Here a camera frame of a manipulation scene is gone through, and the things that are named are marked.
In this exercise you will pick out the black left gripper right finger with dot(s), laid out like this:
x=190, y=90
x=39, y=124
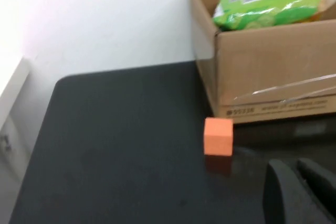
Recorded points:
x=325, y=187

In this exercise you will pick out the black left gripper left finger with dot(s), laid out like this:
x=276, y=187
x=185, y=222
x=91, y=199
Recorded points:
x=283, y=200

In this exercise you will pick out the green chip bag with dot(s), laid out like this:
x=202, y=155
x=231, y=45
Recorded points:
x=262, y=11

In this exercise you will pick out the orange foam cube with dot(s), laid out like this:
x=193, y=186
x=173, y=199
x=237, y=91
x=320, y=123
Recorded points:
x=218, y=137

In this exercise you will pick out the cardboard box with F2 print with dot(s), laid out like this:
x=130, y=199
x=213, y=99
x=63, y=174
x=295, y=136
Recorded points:
x=262, y=77

